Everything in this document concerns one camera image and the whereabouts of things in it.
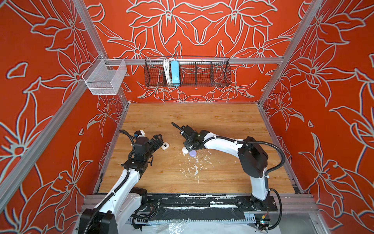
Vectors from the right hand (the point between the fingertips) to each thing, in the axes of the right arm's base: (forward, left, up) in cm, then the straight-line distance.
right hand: (187, 142), depth 91 cm
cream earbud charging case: (-1, +15, -2) cm, 15 cm away
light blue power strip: (+33, +7, +29) cm, 45 cm away
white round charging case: (-5, +2, -1) cm, 6 cm away
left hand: (-2, +18, +9) cm, 20 cm away
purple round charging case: (-6, -3, -4) cm, 8 cm away
